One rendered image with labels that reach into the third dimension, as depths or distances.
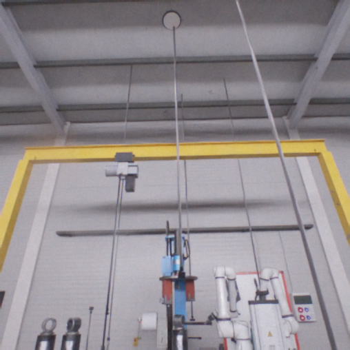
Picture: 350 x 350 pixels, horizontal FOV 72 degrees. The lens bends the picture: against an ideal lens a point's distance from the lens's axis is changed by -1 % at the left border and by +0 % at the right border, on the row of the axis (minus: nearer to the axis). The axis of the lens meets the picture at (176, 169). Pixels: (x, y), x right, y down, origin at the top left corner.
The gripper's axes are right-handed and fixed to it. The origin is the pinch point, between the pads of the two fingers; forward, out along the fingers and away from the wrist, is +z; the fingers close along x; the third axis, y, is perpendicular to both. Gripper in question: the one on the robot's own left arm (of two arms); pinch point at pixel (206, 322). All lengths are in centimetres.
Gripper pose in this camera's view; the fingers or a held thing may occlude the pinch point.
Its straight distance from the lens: 379.2
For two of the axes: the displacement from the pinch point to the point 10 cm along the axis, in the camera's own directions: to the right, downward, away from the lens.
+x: -5.1, -4.1, -7.5
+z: -6.9, 7.2, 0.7
